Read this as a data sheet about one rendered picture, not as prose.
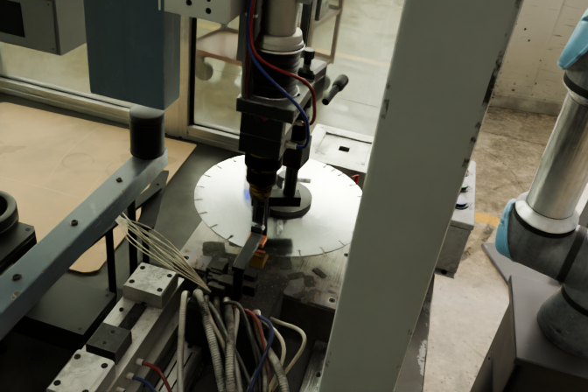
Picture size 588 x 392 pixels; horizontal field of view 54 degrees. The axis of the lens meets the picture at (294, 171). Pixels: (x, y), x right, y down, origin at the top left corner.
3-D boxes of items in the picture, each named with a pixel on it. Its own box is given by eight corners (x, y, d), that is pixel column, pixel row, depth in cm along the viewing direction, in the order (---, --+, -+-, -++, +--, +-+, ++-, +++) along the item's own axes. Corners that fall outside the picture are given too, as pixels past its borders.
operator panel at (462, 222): (417, 199, 150) (431, 150, 142) (459, 210, 148) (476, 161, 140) (405, 266, 127) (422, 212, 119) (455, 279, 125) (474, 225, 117)
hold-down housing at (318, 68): (287, 153, 98) (302, 40, 87) (312, 161, 96) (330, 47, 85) (273, 167, 94) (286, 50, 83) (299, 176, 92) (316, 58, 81)
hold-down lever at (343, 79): (311, 81, 95) (313, 66, 93) (347, 89, 94) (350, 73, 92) (298, 100, 88) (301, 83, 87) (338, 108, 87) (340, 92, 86)
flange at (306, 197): (245, 185, 110) (246, 174, 109) (297, 178, 114) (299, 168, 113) (265, 220, 102) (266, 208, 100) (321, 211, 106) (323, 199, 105)
